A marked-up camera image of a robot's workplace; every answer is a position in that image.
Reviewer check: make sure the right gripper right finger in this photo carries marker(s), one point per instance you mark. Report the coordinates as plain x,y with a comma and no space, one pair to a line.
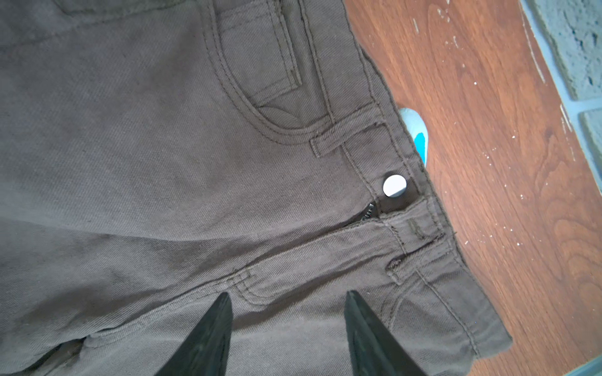
373,349

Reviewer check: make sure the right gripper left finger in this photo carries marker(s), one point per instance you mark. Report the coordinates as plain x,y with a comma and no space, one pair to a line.
205,351

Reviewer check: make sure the brown trousers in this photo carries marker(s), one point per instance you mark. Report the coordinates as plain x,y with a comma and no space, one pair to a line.
156,154

